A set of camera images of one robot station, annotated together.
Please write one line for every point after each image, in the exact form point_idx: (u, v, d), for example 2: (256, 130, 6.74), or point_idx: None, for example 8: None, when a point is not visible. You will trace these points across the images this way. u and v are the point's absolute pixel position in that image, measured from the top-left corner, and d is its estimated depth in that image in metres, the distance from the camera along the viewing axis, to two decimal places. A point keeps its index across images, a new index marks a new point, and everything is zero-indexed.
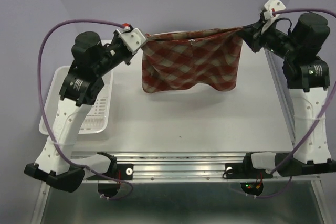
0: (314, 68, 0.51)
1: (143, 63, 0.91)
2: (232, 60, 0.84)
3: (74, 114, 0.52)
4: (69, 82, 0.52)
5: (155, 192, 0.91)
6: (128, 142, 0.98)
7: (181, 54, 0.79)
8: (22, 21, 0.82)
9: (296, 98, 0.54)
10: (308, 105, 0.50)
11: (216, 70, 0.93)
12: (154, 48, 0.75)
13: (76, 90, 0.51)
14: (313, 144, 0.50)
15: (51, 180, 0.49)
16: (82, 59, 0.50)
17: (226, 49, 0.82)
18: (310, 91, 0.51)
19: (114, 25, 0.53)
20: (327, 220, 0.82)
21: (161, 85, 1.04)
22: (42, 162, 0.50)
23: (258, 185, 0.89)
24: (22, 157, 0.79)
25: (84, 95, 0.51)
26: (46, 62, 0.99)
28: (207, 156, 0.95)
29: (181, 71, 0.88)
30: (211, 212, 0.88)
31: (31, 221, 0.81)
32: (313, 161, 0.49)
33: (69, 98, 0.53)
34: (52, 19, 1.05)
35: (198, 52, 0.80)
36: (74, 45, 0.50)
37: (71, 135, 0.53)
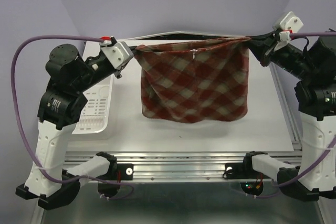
0: (331, 95, 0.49)
1: (142, 82, 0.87)
2: (242, 76, 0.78)
3: (56, 138, 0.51)
4: (47, 103, 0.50)
5: (155, 192, 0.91)
6: (128, 141, 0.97)
7: (182, 72, 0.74)
8: (21, 19, 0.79)
9: (308, 124, 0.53)
10: (321, 132, 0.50)
11: (223, 99, 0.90)
12: (152, 62, 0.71)
13: (54, 111, 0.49)
14: (319, 172, 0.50)
15: (42, 203, 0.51)
16: (59, 78, 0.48)
17: (233, 68, 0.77)
18: (323, 119, 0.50)
19: (92, 40, 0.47)
20: (327, 220, 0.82)
21: (161, 113, 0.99)
22: (32, 185, 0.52)
23: (258, 186, 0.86)
24: (23, 158, 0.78)
25: (64, 117, 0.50)
26: (45, 59, 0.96)
28: (207, 156, 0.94)
29: (182, 96, 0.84)
30: (210, 212, 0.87)
31: (31, 221, 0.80)
32: (319, 189, 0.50)
33: (49, 120, 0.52)
34: (50, 13, 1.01)
35: (202, 69, 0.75)
36: (48, 63, 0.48)
37: (58, 156, 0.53)
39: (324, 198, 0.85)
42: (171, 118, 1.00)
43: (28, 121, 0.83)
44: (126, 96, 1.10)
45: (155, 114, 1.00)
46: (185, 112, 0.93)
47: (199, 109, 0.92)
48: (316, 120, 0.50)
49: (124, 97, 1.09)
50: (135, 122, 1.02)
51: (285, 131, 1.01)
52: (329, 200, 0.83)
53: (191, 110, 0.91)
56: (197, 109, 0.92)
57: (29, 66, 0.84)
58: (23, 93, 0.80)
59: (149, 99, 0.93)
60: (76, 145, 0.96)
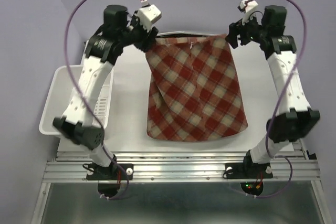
0: (282, 40, 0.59)
1: (151, 88, 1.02)
2: (232, 73, 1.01)
3: (100, 70, 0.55)
4: (94, 42, 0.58)
5: (154, 191, 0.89)
6: (128, 142, 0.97)
7: (184, 65, 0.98)
8: (21, 21, 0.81)
9: (273, 65, 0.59)
10: (283, 63, 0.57)
11: (223, 105, 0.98)
12: (162, 55, 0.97)
13: (100, 48, 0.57)
14: (291, 94, 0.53)
15: (77, 130, 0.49)
16: (108, 22, 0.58)
17: (223, 67, 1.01)
18: (281, 53, 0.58)
19: None
20: (327, 220, 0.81)
21: (167, 129, 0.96)
22: (70, 114, 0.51)
23: (259, 186, 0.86)
24: (23, 157, 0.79)
25: (108, 54, 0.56)
26: (46, 61, 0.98)
28: (208, 156, 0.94)
29: (186, 94, 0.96)
30: (210, 212, 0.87)
31: (31, 221, 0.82)
32: (295, 108, 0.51)
33: (93, 56, 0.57)
34: (52, 16, 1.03)
35: (199, 65, 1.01)
36: (106, 9, 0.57)
37: (94, 92, 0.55)
39: (324, 197, 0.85)
42: (176, 137, 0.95)
43: (29, 121, 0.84)
44: (127, 96, 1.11)
45: (159, 132, 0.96)
46: (188, 123, 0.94)
47: (203, 117, 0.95)
48: (275, 53, 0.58)
49: (124, 98, 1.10)
50: (136, 122, 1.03)
51: None
52: (329, 200, 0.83)
53: (195, 118, 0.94)
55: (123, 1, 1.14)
56: (201, 117, 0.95)
57: (30, 66, 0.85)
58: (24, 93, 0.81)
59: (155, 110, 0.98)
60: (77, 145, 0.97)
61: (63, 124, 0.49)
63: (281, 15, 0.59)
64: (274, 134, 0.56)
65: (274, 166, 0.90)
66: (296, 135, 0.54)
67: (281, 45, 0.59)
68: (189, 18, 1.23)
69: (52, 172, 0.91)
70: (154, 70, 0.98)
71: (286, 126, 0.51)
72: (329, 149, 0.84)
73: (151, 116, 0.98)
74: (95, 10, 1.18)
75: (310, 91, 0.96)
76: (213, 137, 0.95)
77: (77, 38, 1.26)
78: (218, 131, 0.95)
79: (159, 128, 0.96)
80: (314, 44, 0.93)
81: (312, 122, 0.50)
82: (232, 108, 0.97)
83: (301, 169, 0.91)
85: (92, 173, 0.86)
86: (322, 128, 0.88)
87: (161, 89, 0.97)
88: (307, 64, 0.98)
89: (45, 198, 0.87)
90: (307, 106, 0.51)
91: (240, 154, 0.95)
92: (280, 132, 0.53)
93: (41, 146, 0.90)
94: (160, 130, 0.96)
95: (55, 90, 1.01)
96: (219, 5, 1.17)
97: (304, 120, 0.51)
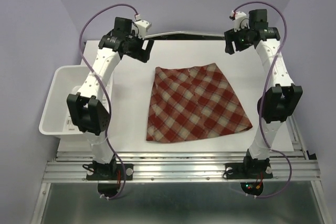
0: (267, 29, 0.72)
1: (153, 100, 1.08)
2: (224, 85, 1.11)
3: (111, 56, 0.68)
4: (107, 38, 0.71)
5: (154, 192, 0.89)
6: (128, 142, 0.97)
7: (184, 82, 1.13)
8: (23, 21, 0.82)
9: (262, 53, 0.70)
10: (269, 47, 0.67)
11: (220, 109, 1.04)
12: (167, 74, 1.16)
13: (112, 41, 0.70)
14: (277, 73, 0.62)
15: (91, 104, 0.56)
16: (118, 27, 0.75)
17: (217, 83, 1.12)
18: (266, 41, 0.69)
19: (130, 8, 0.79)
20: (327, 220, 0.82)
21: (168, 134, 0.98)
22: (85, 91, 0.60)
23: (258, 186, 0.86)
24: (23, 157, 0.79)
25: (119, 45, 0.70)
26: (47, 61, 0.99)
28: (208, 156, 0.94)
29: (186, 98, 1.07)
30: (211, 212, 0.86)
31: (31, 221, 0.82)
32: (281, 84, 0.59)
33: (106, 47, 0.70)
34: (52, 16, 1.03)
35: (197, 82, 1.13)
36: (116, 19, 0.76)
37: (106, 74, 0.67)
39: (324, 197, 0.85)
42: (178, 138, 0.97)
43: (30, 121, 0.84)
44: (127, 95, 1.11)
45: (161, 136, 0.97)
46: (189, 121, 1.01)
47: (202, 117, 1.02)
48: (262, 41, 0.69)
49: (124, 97, 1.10)
50: (135, 122, 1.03)
51: (285, 130, 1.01)
52: (329, 200, 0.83)
53: (195, 117, 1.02)
55: (123, 1, 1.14)
56: (200, 117, 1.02)
57: (30, 66, 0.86)
58: (24, 93, 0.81)
59: (157, 115, 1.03)
60: (78, 145, 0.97)
61: (78, 98, 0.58)
63: (262, 14, 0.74)
64: (266, 115, 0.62)
65: (274, 167, 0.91)
66: (284, 110, 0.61)
67: (268, 33, 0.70)
68: (189, 19, 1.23)
69: (52, 172, 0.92)
70: (160, 82, 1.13)
71: (275, 100, 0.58)
72: (328, 148, 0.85)
73: (154, 120, 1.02)
74: (95, 10, 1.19)
75: (310, 91, 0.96)
76: (212, 135, 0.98)
77: (77, 38, 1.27)
78: (216, 130, 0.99)
79: (160, 132, 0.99)
80: (314, 44, 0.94)
81: (296, 96, 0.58)
82: (226, 111, 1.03)
83: (302, 169, 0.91)
85: (92, 173, 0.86)
86: (322, 128, 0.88)
87: (164, 97, 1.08)
88: (307, 64, 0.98)
89: (45, 198, 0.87)
90: (292, 81, 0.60)
91: (239, 153, 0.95)
92: (270, 109, 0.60)
93: (42, 146, 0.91)
94: (162, 134, 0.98)
95: (55, 89, 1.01)
96: (218, 4, 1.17)
97: (291, 96, 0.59)
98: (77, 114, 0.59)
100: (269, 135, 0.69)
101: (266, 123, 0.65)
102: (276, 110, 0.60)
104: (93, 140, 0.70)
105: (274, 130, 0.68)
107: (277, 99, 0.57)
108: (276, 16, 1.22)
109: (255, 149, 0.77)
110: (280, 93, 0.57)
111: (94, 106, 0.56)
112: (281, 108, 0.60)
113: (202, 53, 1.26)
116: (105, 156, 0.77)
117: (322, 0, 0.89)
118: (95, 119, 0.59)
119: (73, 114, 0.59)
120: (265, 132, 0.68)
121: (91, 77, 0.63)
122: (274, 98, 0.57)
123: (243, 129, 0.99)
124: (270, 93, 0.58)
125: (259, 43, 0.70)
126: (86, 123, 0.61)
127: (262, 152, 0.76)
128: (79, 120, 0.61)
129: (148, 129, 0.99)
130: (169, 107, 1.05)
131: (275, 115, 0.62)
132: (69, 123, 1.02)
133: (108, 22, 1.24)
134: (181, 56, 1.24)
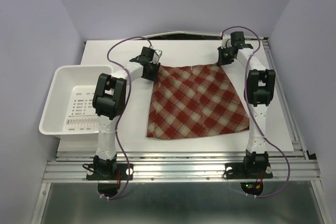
0: (243, 43, 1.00)
1: (155, 97, 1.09)
2: (226, 85, 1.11)
3: (139, 66, 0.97)
4: (136, 58, 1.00)
5: (155, 192, 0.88)
6: (127, 141, 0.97)
7: (186, 80, 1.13)
8: (23, 22, 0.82)
9: (241, 56, 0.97)
10: (245, 53, 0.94)
11: (220, 109, 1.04)
12: (170, 71, 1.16)
13: (140, 61, 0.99)
14: (252, 64, 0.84)
15: (120, 81, 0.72)
16: (145, 52, 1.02)
17: (219, 83, 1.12)
18: (243, 49, 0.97)
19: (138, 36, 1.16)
20: (327, 220, 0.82)
21: (169, 130, 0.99)
22: (116, 74, 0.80)
23: (258, 185, 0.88)
24: (23, 158, 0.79)
25: (144, 61, 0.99)
26: (47, 61, 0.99)
28: (208, 156, 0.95)
29: (188, 97, 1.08)
30: (211, 211, 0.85)
31: (32, 221, 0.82)
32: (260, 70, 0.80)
33: (135, 62, 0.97)
34: (53, 16, 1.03)
35: (199, 81, 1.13)
36: (144, 47, 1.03)
37: (135, 75, 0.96)
39: (324, 197, 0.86)
42: (178, 135, 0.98)
43: (30, 122, 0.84)
44: None
45: (162, 132, 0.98)
46: (189, 119, 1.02)
47: (202, 116, 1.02)
48: (240, 49, 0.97)
49: None
50: (135, 121, 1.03)
51: (285, 129, 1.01)
52: (329, 200, 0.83)
53: (196, 115, 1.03)
55: (123, 1, 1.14)
56: (201, 115, 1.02)
57: (30, 67, 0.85)
58: (23, 94, 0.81)
59: (157, 112, 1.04)
60: (77, 144, 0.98)
61: (107, 78, 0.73)
63: (240, 35, 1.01)
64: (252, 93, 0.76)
65: (274, 167, 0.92)
66: (266, 94, 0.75)
67: (244, 46, 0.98)
68: (189, 19, 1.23)
69: (52, 172, 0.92)
70: (163, 80, 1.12)
71: (256, 80, 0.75)
72: (328, 148, 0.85)
73: (155, 116, 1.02)
74: (95, 11, 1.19)
75: (309, 91, 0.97)
76: (212, 133, 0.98)
77: (77, 39, 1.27)
78: (216, 128, 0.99)
79: (161, 128, 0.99)
80: (313, 44, 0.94)
81: (271, 77, 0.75)
82: (227, 111, 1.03)
83: (301, 169, 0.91)
85: (92, 173, 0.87)
86: (321, 128, 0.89)
87: (166, 94, 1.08)
88: (306, 65, 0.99)
89: (45, 198, 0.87)
90: (264, 67, 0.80)
91: (239, 153, 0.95)
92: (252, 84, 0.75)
93: (42, 146, 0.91)
94: (162, 130, 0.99)
95: (56, 89, 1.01)
96: (219, 4, 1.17)
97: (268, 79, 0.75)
98: (102, 91, 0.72)
100: (260, 121, 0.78)
101: (253, 106, 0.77)
102: (258, 94, 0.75)
104: (104, 127, 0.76)
105: (262, 116, 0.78)
107: (255, 81, 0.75)
108: (276, 17, 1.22)
109: (252, 140, 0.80)
110: (257, 75, 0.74)
111: (121, 84, 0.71)
112: (262, 92, 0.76)
113: (202, 53, 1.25)
116: (109, 150, 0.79)
117: (321, 1, 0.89)
118: (115, 98, 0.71)
119: (97, 91, 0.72)
120: (255, 117, 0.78)
121: (122, 70, 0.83)
122: (253, 81, 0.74)
123: (243, 129, 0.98)
124: (250, 76, 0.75)
125: (238, 53, 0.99)
126: (104, 103, 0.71)
127: (258, 142, 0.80)
128: (100, 99, 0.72)
129: (148, 125, 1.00)
130: (170, 105, 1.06)
131: (260, 98, 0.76)
132: (69, 123, 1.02)
133: (108, 22, 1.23)
134: (180, 56, 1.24)
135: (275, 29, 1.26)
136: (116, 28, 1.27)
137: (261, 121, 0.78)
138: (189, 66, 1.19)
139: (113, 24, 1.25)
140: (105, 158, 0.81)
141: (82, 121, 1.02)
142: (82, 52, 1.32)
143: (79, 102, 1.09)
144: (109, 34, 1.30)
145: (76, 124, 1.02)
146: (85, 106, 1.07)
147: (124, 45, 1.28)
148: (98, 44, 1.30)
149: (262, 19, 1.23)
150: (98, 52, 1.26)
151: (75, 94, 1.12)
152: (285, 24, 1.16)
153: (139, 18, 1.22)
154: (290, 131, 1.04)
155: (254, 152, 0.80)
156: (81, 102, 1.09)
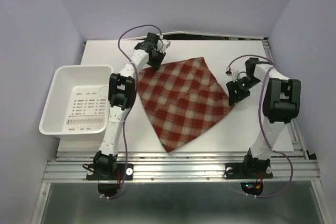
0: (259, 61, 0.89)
1: (168, 65, 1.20)
2: (209, 117, 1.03)
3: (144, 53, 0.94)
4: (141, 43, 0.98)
5: (155, 192, 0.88)
6: (127, 141, 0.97)
7: (198, 83, 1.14)
8: (23, 23, 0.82)
9: (259, 73, 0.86)
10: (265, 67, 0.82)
11: (180, 120, 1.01)
12: (199, 66, 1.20)
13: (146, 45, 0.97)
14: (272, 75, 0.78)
15: (129, 80, 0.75)
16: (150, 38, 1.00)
17: (209, 111, 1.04)
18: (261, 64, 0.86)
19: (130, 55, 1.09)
20: (327, 220, 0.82)
21: (142, 86, 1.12)
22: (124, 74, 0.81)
23: (258, 186, 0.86)
24: (23, 158, 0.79)
25: (148, 46, 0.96)
26: (47, 61, 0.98)
28: (208, 156, 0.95)
29: (179, 88, 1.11)
30: (211, 211, 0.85)
31: (31, 221, 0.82)
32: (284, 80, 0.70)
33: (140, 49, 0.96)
34: (53, 16, 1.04)
35: (203, 93, 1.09)
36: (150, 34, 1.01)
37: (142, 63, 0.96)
39: (324, 198, 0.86)
42: (141, 92, 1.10)
43: (30, 123, 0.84)
44: None
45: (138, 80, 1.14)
46: (158, 96, 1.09)
47: (165, 105, 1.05)
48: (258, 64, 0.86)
49: None
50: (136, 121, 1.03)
51: (286, 130, 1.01)
52: (329, 200, 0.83)
53: (163, 99, 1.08)
55: (123, 1, 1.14)
56: (165, 103, 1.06)
57: (30, 67, 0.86)
58: (23, 95, 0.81)
59: (154, 70, 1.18)
60: (77, 145, 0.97)
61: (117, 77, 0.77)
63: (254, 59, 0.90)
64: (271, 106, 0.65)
65: (274, 167, 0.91)
66: (290, 108, 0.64)
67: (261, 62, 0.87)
68: (188, 19, 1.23)
69: (52, 172, 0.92)
70: (188, 65, 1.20)
71: (279, 90, 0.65)
72: (328, 148, 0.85)
73: (144, 73, 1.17)
74: (95, 11, 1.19)
75: (308, 92, 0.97)
76: (151, 118, 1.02)
77: (77, 39, 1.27)
78: (157, 118, 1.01)
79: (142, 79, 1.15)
80: (313, 44, 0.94)
81: (295, 88, 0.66)
82: (179, 126, 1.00)
83: (302, 169, 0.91)
85: (92, 173, 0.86)
86: (321, 129, 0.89)
87: (173, 71, 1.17)
88: (306, 64, 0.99)
89: (45, 197, 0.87)
90: (286, 77, 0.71)
91: (239, 154, 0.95)
92: (273, 97, 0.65)
93: (42, 146, 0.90)
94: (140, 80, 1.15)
95: (56, 89, 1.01)
96: (219, 4, 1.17)
97: (292, 92, 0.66)
98: (115, 88, 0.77)
100: (272, 136, 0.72)
101: (270, 122, 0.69)
102: (281, 107, 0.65)
104: (114, 117, 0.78)
105: (276, 131, 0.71)
107: (277, 91, 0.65)
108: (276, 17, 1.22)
109: (256, 148, 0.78)
110: (279, 85, 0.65)
111: (129, 83, 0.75)
112: (285, 105, 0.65)
113: (202, 53, 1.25)
116: (114, 145, 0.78)
117: (321, 1, 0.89)
118: (127, 94, 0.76)
119: (112, 89, 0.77)
120: (268, 132, 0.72)
121: (129, 65, 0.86)
122: (275, 91, 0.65)
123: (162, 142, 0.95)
124: (270, 84, 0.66)
125: (255, 67, 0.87)
126: (119, 99, 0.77)
127: (263, 152, 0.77)
128: (115, 96, 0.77)
129: (141, 71, 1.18)
130: (166, 77, 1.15)
131: (281, 114, 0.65)
132: (69, 123, 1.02)
133: (108, 22, 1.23)
134: (180, 56, 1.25)
135: (275, 29, 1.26)
136: (116, 28, 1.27)
137: (273, 136, 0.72)
138: (216, 81, 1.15)
139: (113, 25, 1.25)
140: (107, 153, 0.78)
141: (82, 121, 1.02)
142: (82, 52, 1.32)
143: (79, 102, 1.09)
144: (108, 34, 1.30)
145: (76, 124, 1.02)
146: (85, 106, 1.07)
147: (125, 45, 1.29)
148: (97, 44, 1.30)
149: (262, 19, 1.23)
150: (98, 53, 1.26)
151: (75, 94, 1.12)
152: (285, 24, 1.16)
153: (139, 19, 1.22)
154: (291, 130, 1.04)
155: (255, 158, 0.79)
156: (81, 102, 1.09)
